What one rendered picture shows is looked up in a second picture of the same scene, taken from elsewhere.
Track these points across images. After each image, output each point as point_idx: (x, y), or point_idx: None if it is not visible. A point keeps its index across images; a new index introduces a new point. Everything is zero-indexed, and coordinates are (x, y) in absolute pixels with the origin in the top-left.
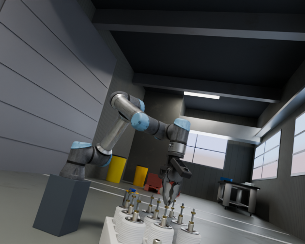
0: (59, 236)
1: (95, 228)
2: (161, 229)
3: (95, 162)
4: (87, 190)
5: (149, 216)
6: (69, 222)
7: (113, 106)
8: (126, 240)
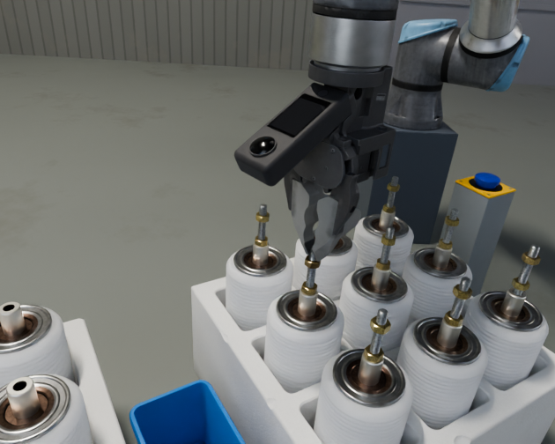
0: None
1: (494, 256)
2: (269, 314)
3: (461, 79)
4: (445, 155)
5: (366, 272)
6: None
7: None
8: (225, 294)
